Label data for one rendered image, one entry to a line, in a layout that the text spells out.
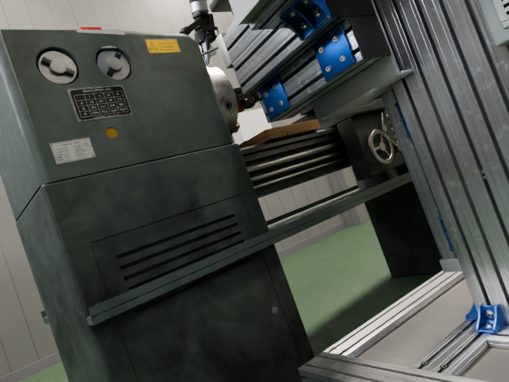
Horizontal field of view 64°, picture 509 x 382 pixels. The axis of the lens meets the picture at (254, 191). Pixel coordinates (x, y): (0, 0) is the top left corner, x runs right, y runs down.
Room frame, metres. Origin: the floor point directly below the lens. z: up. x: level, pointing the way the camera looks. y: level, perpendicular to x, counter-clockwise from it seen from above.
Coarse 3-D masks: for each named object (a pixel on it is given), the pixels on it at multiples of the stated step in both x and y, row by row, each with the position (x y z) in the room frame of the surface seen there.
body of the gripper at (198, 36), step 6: (198, 12) 1.68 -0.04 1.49; (204, 12) 1.69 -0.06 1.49; (204, 18) 1.74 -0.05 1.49; (210, 18) 1.73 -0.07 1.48; (204, 24) 1.71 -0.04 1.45; (210, 24) 1.73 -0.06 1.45; (198, 30) 1.71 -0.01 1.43; (204, 30) 1.70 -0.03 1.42; (210, 30) 1.72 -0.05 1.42; (198, 36) 1.72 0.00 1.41; (204, 36) 1.69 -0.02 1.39; (210, 36) 1.73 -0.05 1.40; (216, 36) 1.73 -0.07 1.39; (198, 42) 1.74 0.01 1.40
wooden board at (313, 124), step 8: (312, 120) 1.68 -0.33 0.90; (272, 128) 1.53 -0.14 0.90; (280, 128) 1.56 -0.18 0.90; (288, 128) 1.59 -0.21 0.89; (296, 128) 1.61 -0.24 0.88; (304, 128) 1.64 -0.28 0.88; (312, 128) 1.67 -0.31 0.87; (256, 136) 1.56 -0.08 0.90; (264, 136) 1.53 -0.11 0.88; (272, 136) 1.53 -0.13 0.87; (280, 136) 1.55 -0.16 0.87; (288, 136) 1.62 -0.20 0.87; (248, 144) 1.61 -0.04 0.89; (256, 144) 1.57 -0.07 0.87
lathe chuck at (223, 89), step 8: (208, 72) 1.47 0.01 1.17; (216, 72) 1.49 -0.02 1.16; (216, 80) 1.46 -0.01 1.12; (224, 80) 1.48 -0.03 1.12; (216, 88) 1.44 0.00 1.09; (224, 88) 1.47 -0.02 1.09; (232, 88) 1.49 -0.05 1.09; (224, 96) 1.46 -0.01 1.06; (232, 96) 1.48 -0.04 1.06; (232, 104) 1.48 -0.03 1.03; (224, 112) 1.47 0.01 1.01; (232, 112) 1.49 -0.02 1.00; (232, 120) 1.50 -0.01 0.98; (232, 128) 1.53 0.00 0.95
